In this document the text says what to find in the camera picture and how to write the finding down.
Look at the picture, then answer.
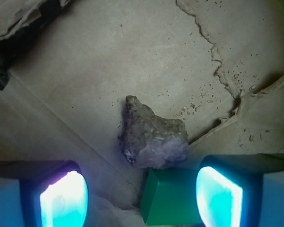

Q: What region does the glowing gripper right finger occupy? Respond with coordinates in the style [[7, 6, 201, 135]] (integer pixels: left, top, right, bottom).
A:
[[195, 153, 284, 227]]

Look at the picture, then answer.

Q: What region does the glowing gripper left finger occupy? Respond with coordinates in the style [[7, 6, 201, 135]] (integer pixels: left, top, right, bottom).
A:
[[0, 160, 89, 227]]

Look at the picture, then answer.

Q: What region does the brown paper lined box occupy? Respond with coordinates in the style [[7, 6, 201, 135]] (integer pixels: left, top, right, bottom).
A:
[[0, 0, 284, 227]]

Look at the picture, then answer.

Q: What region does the green rectangular block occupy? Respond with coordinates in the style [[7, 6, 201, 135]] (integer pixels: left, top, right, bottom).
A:
[[140, 168, 204, 227]]

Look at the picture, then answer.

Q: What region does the brown rough rock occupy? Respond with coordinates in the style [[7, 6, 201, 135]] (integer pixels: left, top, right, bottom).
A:
[[120, 96, 188, 169]]

